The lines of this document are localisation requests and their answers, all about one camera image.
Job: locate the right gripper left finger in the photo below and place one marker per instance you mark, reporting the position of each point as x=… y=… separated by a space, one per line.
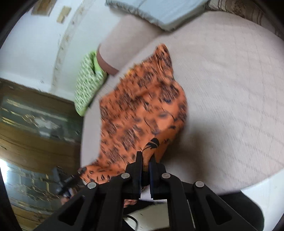
x=99 y=206

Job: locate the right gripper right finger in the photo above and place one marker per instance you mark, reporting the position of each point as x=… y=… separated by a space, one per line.
x=192 y=206

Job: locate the orange black floral garment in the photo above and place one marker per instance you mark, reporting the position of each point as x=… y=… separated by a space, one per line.
x=144 y=113

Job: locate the wooden glass wardrobe door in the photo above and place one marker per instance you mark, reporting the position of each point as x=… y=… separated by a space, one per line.
x=39 y=132

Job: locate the green checkered pillow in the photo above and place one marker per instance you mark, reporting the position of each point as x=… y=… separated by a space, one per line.
x=90 y=79

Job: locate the pink quilted mattress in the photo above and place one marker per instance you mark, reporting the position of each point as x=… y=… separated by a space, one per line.
x=231 y=71

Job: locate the pink bolster cushion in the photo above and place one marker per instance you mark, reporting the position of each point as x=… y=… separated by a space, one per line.
x=126 y=39

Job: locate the small gold framed picture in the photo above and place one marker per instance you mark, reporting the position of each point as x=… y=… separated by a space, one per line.
x=43 y=7

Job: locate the light blue pillow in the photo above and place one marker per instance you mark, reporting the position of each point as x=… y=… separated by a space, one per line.
x=166 y=14

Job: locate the striped beige cushion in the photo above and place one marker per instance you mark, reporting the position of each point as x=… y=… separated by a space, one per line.
x=249 y=11

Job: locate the gold wall switch left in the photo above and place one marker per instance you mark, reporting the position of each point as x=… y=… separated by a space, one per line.
x=63 y=14

